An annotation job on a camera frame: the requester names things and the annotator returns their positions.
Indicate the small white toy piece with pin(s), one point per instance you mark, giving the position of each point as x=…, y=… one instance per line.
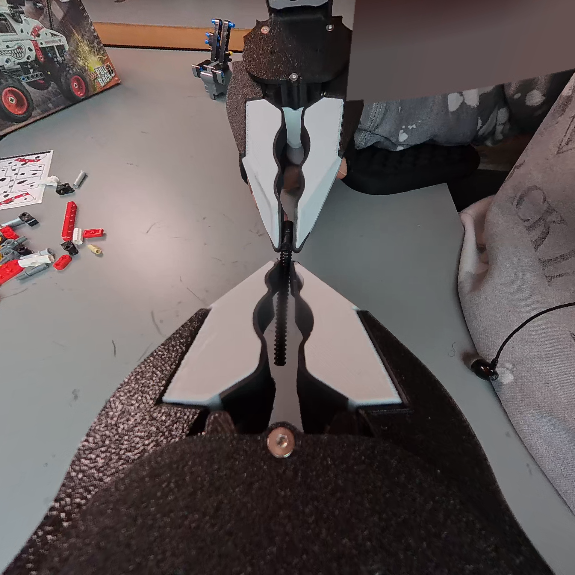
x=51, y=179

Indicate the white toy connector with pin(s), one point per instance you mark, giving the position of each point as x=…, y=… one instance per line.
x=36, y=257

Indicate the person's grey sweatshirt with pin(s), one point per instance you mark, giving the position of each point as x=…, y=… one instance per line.
x=530, y=269

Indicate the sticker sheet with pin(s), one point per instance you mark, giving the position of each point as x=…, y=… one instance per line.
x=22, y=179

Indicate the grey desk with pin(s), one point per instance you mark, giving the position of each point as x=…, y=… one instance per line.
x=157, y=292

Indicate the black toy connector pin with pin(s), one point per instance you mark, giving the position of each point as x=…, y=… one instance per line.
x=287, y=236

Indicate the tan toy pin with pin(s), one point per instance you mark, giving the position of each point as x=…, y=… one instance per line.
x=94, y=249

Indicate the toy truck set box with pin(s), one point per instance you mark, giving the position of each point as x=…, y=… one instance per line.
x=45, y=67

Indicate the person's right hand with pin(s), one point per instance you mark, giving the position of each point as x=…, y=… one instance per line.
x=343, y=168

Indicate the pile of mixed toy parts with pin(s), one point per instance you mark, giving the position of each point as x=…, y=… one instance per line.
x=9, y=274

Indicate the small red toy connector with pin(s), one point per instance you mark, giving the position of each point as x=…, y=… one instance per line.
x=62, y=262

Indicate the black toy connector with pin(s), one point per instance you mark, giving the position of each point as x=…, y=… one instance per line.
x=65, y=188
x=69, y=248

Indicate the grey toy axle piece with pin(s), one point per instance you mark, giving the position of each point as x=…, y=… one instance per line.
x=31, y=271

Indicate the person's right forearm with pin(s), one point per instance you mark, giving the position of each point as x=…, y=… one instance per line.
x=404, y=125

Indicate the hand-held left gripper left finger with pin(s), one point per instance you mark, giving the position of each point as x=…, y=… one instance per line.
x=220, y=355

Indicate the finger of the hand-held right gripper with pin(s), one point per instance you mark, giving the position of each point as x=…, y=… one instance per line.
x=260, y=148
x=325, y=148

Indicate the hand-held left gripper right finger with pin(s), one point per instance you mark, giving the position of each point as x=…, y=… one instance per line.
x=346, y=355

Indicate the red toy beam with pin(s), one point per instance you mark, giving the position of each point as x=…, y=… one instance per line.
x=69, y=220

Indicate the red toy plate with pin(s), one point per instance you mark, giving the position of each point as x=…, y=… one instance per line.
x=93, y=232

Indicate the grey toy chassis assembly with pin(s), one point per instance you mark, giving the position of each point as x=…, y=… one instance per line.
x=213, y=78

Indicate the grey toy pin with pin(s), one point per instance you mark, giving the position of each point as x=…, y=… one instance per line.
x=79, y=179

